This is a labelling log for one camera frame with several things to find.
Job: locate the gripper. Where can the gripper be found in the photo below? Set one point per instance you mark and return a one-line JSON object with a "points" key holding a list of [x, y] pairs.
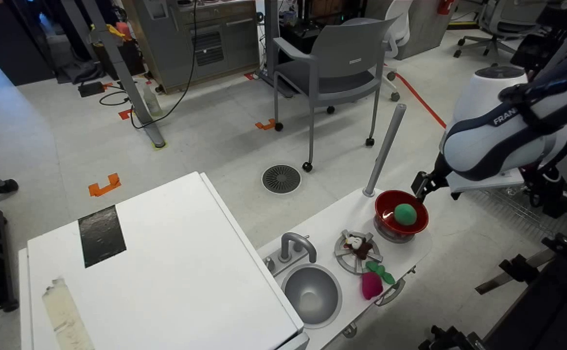
{"points": [[440, 173]]}

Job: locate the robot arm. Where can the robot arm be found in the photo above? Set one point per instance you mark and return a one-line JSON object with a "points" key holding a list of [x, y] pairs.
{"points": [[487, 141]]}

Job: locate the red bowl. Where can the red bowl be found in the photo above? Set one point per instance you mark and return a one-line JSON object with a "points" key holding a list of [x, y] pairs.
{"points": [[385, 206]]}

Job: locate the green ball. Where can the green ball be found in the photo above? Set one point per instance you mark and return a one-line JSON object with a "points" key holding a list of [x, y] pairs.
{"points": [[405, 214]]}

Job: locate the grey rod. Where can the grey rod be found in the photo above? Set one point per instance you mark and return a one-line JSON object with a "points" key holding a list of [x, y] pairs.
{"points": [[385, 146]]}

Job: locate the grey toy burner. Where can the grey toy burner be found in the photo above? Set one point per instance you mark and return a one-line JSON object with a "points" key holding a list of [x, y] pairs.
{"points": [[347, 262], [390, 236]]}

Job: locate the plush mouse toy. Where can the plush mouse toy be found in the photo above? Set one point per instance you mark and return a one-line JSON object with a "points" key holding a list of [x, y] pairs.
{"points": [[360, 247]]}

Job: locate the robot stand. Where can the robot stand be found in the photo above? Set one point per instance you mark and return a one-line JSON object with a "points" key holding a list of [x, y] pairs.
{"points": [[507, 209]]}

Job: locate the pink plush radish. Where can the pink plush radish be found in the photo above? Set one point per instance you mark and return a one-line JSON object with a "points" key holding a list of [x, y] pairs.
{"points": [[371, 286]]}

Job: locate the grey toy tap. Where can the grey toy tap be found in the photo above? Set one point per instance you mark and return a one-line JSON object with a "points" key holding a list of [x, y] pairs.
{"points": [[297, 242]]}

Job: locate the round floor drain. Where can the round floor drain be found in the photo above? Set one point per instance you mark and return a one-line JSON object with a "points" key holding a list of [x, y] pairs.
{"points": [[281, 179]]}

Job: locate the grey toy sink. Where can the grey toy sink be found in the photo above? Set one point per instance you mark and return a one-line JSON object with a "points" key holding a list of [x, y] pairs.
{"points": [[312, 295]]}

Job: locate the grey stove knob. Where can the grey stove knob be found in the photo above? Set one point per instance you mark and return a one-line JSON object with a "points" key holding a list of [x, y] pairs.
{"points": [[349, 331]]}

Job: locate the white office chair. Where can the white office chair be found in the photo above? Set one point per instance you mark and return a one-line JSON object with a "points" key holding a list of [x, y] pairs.
{"points": [[400, 24]]}

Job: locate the grey office chair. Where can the grey office chair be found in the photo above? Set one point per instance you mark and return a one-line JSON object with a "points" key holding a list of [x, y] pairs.
{"points": [[495, 19]]}

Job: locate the white toy kitchen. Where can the white toy kitchen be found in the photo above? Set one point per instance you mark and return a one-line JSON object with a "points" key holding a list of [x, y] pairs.
{"points": [[176, 272]]}

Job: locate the grey stand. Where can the grey stand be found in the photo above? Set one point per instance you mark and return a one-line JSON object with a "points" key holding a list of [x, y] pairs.
{"points": [[118, 63]]}

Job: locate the black power brick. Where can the black power brick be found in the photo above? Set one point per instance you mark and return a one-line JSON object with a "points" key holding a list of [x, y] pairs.
{"points": [[91, 89]]}

